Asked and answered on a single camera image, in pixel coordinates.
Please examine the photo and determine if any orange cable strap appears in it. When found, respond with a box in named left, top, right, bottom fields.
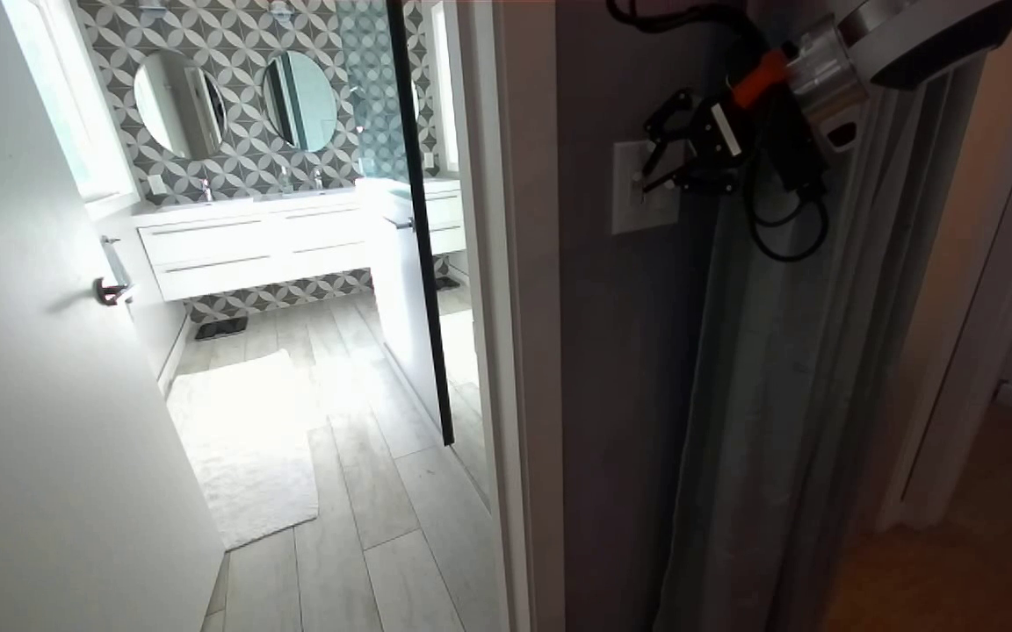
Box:
left=730, top=45, right=793, bottom=109

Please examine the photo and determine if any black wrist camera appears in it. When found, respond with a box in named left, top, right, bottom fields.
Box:
left=749, top=100, right=833, bottom=204

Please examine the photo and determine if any black framed glass shower panel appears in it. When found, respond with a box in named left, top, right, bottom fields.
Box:
left=381, top=0, right=459, bottom=449

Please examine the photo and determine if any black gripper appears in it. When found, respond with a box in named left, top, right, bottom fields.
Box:
left=642, top=89, right=763, bottom=196

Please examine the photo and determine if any white bath mat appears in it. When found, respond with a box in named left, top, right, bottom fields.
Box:
left=163, top=348, right=322, bottom=556

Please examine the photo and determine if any white door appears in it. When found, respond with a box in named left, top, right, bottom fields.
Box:
left=0, top=0, right=229, bottom=632

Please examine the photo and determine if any black camera cable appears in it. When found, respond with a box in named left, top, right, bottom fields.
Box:
left=743, top=188, right=833, bottom=268

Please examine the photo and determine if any white bathroom vanity cabinet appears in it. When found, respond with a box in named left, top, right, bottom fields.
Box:
left=129, top=174, right=468, bottom=305

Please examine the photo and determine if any white wall switch plate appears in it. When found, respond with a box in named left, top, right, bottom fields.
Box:
left=607, top=137, right=684, bottom=240

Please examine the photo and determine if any round wall mirror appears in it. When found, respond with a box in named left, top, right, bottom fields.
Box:
left=257, top=48, right=346, bottom=159
left=129, top=48, right=229, bottom=161

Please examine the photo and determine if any silver door handle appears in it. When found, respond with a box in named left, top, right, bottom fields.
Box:
left=92, top=236, right=140, bottom=312

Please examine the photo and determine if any white door frame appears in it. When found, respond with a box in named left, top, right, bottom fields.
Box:
left=451, top=0, right=569, bottom=632

